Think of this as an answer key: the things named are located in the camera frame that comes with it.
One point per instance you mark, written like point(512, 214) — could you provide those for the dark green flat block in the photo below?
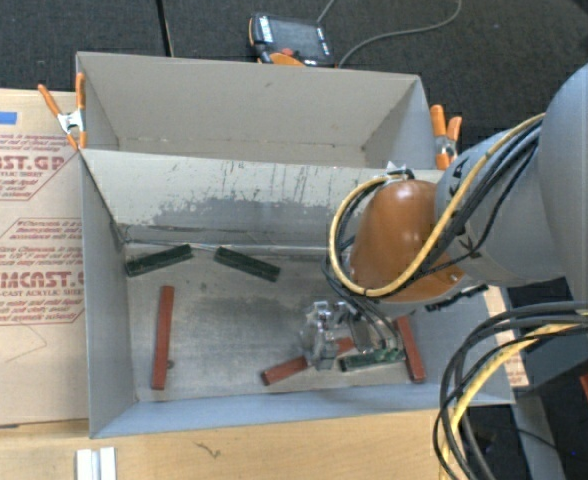
point(246, 264)
point(159, 260)
point(359, 363)

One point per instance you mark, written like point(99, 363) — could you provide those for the brown cardboard board, red print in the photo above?
point(34, 268)

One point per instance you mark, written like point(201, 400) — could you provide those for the grey metal bin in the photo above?
point(234, 318)

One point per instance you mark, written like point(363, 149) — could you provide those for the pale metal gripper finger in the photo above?
point(324, 315)
point(324, 355)

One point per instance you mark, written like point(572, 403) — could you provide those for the red-brown flat block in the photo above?
point(163, 338)
point(284, 370)
point(413, 353)

